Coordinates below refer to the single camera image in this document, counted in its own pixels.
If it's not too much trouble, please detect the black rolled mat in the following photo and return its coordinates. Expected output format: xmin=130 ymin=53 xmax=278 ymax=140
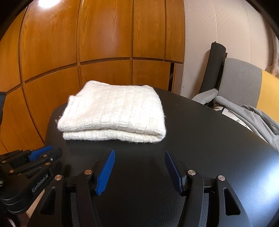
xmin=199 ymin=41 xmax=228 ymax=95

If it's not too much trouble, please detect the grey yellow blue sofa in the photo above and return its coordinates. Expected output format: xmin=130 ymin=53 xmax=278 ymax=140
xmin=192 ymin=58 xmax=279 ymax=109

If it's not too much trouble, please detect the grey hoodie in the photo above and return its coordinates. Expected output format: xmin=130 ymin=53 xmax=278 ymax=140
xmin=212 ymin=96 xmax=279 ymax=151

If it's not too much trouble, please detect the printed paper sheet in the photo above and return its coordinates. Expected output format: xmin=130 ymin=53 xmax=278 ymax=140
xmin=215 ymin=105 xmax=253 ymax=132

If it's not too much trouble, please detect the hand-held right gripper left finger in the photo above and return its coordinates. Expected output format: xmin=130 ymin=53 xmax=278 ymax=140
xmin=31 ymin=149 xmax=115 ymax=227

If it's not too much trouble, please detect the white knit sweater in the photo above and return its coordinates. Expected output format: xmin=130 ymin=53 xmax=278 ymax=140
xmin=57 ymin=80 xmax=167 ymax=143

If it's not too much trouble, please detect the beige curtain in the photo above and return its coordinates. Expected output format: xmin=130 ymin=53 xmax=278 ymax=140
xmin=265 ymin=41 xmax=279 ymax=78

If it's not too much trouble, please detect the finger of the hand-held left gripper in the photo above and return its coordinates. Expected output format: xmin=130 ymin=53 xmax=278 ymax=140
xmin=11 ymin=148 xmax=63 ymax=175
xmin=0 ymin=145 xmax=54 ymax=164

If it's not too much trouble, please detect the wooden wardrobe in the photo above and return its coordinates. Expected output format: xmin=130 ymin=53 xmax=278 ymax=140
xmin=0 ymin=0 xmax=186 ymax=156

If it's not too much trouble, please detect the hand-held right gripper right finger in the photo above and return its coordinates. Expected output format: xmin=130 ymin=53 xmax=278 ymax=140
xmin=164 ymin=149 xmax=254 ymax=227

